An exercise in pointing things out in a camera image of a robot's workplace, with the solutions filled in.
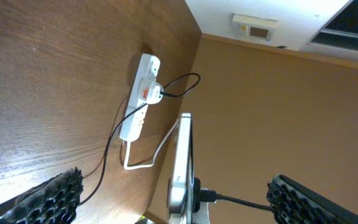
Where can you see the white wall thermostat panel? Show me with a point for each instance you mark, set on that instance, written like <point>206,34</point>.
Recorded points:
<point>256,27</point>

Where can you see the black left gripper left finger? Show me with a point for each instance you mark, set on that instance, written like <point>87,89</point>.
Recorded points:
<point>54,201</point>

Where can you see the dark window with white frame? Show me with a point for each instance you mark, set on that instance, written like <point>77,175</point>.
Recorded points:
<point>342,30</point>

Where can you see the white USB charger plug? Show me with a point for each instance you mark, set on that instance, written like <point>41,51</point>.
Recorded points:
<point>150,92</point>

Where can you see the black Samsung Galaxy flip phone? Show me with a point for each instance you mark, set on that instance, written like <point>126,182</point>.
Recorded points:
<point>180,191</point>

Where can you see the white power strip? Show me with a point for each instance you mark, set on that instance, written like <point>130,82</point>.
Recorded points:
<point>136,109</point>

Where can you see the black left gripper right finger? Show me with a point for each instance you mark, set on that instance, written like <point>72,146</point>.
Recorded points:
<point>294,203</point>

